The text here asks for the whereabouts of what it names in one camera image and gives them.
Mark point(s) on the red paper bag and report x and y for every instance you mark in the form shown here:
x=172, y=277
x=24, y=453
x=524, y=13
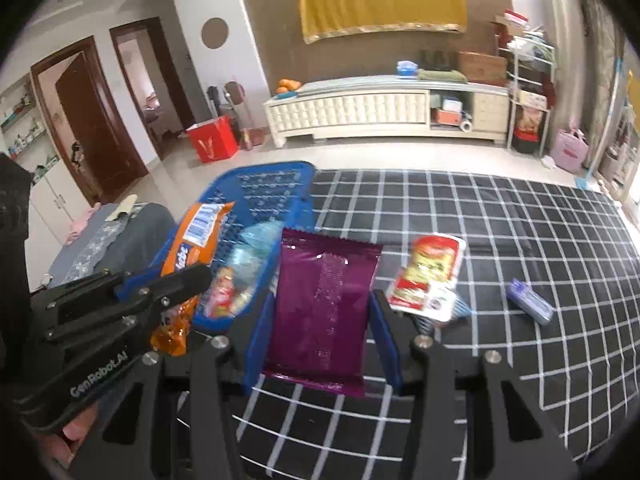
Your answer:
x=213, y=140

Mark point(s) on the dark wooden door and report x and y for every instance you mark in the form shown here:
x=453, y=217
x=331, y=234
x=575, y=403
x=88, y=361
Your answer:
x=84, y=123

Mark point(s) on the red yellow snack bag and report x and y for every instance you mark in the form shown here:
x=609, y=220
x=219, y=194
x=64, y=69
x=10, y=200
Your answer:
x=426, y=286

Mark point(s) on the oranges on blue plate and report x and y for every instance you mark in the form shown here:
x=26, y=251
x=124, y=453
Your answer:
x=288, y=85

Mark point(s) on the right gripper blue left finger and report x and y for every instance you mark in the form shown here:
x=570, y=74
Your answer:
x=258, y=346

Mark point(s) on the blue plastic basket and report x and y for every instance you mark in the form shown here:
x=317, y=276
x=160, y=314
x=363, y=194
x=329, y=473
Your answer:
x=266, y=199

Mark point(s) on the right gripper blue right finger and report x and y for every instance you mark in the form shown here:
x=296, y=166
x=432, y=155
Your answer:
x=382, y=322

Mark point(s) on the person left hand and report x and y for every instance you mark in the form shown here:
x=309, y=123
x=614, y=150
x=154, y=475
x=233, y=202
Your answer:
x=61, y=447

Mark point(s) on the blue tissue pack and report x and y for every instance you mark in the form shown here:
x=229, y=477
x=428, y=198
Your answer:
x=406, y=68

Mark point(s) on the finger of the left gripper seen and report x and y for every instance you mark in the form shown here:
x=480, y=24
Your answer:
x=148, y=287

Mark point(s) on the light blue fox snack packet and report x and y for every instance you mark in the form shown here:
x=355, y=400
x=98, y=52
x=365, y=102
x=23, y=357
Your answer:
x=255, y=245

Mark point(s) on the orange red striped snack packet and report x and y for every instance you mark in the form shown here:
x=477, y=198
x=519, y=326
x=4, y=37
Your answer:
x=231, y=291

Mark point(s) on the pink tote bag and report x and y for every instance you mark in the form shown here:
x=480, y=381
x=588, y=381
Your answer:
x=569, y=150

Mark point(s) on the dark purple snack bag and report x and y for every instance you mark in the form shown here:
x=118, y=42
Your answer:
x=321, y=311

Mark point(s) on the grey sofa with cover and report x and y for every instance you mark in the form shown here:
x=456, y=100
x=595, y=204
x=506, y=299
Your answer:
x=129, y=242

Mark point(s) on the white metal shelf rack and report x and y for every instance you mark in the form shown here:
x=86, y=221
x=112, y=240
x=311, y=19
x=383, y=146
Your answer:
x=530, y=78

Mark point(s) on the white tufted tv cabinet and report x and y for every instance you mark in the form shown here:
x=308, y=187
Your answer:
x=389, y=107

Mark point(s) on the black white grid tablecloth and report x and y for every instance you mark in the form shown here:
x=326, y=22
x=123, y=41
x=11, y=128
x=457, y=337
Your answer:
x=571, y=246

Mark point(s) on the cardboard box on cabinet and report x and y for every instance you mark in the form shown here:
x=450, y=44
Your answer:
x=482, y=68

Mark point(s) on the green folded cloth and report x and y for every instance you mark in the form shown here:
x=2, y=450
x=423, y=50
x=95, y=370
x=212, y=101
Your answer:
x=442, y=76

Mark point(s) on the purple white small packet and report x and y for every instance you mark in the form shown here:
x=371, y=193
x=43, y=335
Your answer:
x=530, y=302

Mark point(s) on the orange wafer bar packet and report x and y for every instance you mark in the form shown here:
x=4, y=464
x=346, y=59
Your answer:
x=190, y=255

